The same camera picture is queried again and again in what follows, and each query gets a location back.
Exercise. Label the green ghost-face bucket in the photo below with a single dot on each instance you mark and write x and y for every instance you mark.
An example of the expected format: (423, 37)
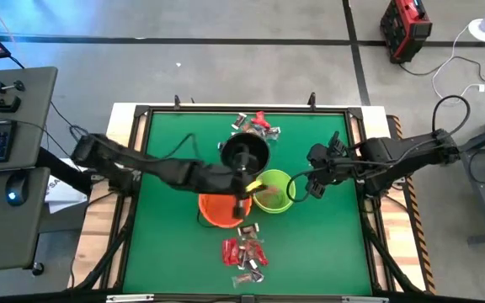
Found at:
(286, 189)

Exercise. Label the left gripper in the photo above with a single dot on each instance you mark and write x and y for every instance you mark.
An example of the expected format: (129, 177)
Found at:
(234, 179)

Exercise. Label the orange pumpkin bucket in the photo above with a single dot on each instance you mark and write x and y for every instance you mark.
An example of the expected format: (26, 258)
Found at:
(217, 210)

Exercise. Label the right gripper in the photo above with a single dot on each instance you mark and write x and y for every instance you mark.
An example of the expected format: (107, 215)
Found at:
(328, 162)

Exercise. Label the black table edge clamp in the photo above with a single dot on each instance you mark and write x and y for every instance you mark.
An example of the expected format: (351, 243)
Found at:
(311, 101)
(177, 102)

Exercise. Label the red black portable generator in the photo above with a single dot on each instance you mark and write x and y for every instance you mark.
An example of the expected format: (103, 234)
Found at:
(404, 29)

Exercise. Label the black desk knob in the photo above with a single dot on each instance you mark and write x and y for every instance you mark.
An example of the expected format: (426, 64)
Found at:
(37, 269)

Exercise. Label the silver metal bracket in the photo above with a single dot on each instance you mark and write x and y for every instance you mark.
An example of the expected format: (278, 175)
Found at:
(364, 299)
(129, 298)

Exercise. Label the clear bag red candy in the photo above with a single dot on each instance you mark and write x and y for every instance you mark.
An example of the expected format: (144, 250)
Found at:
(270, 191)

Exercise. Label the white paper sheet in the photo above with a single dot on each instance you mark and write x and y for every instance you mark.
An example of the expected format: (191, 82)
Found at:
(61, 198)

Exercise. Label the yellow black hazard strip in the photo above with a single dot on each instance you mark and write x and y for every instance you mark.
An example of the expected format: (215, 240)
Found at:
(421, 252)

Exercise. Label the black plastic bucket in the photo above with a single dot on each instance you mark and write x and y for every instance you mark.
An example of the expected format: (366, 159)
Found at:
(259, 151)

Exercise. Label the green felt table mat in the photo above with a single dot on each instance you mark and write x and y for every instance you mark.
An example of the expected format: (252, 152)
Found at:
(175, 252)

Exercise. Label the brown Hershey's chocolate bar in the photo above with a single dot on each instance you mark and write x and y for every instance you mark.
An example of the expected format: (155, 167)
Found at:
(254, 271)
(248, 230)
(243, 261)
(273, 134)
(239, 121)

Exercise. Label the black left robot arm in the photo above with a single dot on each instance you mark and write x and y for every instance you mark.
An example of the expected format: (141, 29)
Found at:
(162, 168)

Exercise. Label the black aluminium table frame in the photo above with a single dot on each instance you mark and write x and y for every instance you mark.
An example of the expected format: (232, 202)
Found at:
(209, 109)

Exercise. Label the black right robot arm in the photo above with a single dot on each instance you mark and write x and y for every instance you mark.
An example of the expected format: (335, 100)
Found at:
(406, 151)

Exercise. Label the red Kit Kat wrapper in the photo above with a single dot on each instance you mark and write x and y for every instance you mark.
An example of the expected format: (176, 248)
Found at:
(259, 253)
(260, 120)
(230, 251)

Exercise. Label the clear bag orange candy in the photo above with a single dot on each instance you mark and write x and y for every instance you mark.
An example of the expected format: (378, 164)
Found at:
(248, 127)
(242, 280)

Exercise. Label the black computer mouse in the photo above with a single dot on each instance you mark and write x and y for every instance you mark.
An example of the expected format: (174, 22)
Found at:
(16, 189)

